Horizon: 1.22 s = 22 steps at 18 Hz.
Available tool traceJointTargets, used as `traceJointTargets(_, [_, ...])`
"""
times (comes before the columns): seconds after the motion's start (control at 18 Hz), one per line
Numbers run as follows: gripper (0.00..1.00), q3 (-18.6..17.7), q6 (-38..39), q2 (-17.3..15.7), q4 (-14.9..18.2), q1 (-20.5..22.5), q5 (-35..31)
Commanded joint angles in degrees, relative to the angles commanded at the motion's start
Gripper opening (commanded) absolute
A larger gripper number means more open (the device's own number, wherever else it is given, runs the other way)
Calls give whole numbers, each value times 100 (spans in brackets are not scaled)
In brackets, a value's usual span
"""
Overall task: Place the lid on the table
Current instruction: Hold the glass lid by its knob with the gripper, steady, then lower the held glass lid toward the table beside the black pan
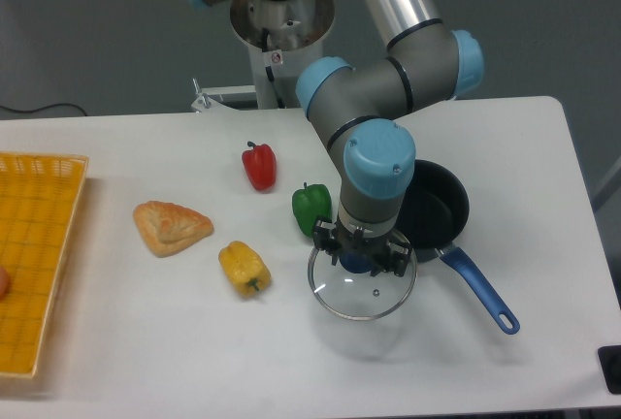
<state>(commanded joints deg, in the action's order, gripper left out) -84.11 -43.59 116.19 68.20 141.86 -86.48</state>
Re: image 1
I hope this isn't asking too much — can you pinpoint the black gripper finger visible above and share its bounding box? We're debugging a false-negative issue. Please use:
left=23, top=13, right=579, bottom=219
left=312, top=217, right=340, bottom=265
left=370, top=240, right=411, bottom=277

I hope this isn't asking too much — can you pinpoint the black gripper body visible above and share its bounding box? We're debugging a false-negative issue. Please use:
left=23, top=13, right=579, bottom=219
left=333, top=217, right=394, bottom=255

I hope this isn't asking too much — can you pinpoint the glass lid blue knob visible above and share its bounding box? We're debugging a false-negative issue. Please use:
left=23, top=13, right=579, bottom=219
left=308, top=231, right=417, bottom=321

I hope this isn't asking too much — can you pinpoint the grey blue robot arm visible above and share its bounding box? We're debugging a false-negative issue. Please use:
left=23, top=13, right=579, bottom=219
left=190, top=0, right=484, bottom=275

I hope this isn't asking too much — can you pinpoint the green bell pepper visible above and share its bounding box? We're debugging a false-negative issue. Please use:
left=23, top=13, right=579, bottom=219
left=291, top=183, right=332, bottom=238

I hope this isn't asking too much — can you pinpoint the yellow bell pepper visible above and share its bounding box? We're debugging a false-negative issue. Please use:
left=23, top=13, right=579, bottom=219
left=218, top=241, right=272, bottom=298

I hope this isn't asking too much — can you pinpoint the red bell pepper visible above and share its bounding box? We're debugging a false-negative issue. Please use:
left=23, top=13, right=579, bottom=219
left=242, top=141, right=277, bottom=191

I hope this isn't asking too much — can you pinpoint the triangular puff pastry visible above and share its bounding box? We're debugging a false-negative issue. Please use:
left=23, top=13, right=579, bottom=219
left=133, top=201, right=214, bottom=258

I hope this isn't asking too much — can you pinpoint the black device at table edge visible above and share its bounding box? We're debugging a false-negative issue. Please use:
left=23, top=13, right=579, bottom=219
left=598, top=345, right=621, bottom=395

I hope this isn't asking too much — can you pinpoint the yellow wicker basket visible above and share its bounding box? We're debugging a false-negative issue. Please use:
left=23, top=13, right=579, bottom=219
left=1, top=151, right=89, bottom=378

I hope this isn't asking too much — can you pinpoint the black pan blue handle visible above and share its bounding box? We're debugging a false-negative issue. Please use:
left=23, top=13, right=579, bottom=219
left=396, top=159, right=520, bottom=335

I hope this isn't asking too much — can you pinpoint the white metal bracket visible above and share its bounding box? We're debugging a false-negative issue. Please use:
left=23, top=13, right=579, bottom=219
left=190, top=78, right=258, bottom=113

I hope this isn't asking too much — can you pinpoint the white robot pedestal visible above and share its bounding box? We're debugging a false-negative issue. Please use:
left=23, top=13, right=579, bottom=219
left=230, top=0, right=335, bottom=109

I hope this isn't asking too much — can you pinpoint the black floor cable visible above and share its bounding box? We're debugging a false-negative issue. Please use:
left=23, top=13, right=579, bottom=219
left=0, top=103, right=87, bottom=116

